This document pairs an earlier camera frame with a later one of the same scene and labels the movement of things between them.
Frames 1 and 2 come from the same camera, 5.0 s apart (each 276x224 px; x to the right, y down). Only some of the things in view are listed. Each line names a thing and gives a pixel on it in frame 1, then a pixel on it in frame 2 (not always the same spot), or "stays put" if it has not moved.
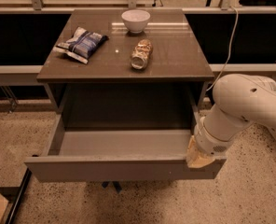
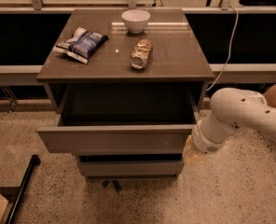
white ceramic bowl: (135, 21) stays put
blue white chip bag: (81, 44) stays put
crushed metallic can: (141, 54) stays put
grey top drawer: (103, 155) -> (132, 118)
